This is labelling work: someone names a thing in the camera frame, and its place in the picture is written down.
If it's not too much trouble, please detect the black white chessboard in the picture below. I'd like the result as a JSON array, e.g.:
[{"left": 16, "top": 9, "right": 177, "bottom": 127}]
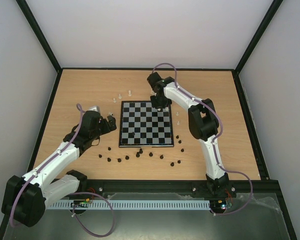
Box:
[{"left": 118, "top": 100, "right": 174, "bottom": 148}]

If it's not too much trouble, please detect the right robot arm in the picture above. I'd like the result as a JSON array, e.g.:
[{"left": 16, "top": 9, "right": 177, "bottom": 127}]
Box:
[{"left": 147, "top": 71, "right": 230, "bottom": 196}]

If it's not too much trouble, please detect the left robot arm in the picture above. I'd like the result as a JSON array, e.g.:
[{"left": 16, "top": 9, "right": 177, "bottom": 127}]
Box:
[{"left": 1, "top": 106, "right": 117, "bottom": 227}]

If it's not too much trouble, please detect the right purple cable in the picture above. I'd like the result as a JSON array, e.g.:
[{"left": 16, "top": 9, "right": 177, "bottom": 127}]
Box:
[{"left": 152, "top": 62, "right": 254, "bottom": 216}]

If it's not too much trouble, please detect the black aluminium frame rail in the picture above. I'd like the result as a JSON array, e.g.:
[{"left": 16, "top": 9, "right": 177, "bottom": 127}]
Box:
[{"left": 77, "top": 179, "right": 282, "bottom": 199}]

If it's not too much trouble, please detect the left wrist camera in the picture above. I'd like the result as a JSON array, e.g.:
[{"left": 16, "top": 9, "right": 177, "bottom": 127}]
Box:
[{"left": 88, "top": 105, "right": 101, "bottom": 113}]

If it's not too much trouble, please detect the purple cable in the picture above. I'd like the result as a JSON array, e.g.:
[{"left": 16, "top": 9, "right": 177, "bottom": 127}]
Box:
[
  {"left": 152, "top": 62, "right": 254, "bottom": 216},
  {"left": 8, "top": 103, "right": 115, "bottom": 237}
]

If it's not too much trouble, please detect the grey slotted cable duct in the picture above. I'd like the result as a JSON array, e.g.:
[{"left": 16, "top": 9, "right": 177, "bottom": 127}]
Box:
[{"left": 48, "top": 199, "right": 211, "bottom": 211}]

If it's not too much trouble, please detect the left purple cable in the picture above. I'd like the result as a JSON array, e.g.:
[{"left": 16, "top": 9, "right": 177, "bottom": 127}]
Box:
[{"left": 8, "top": 103, "right": 115, "bottom": 237}]

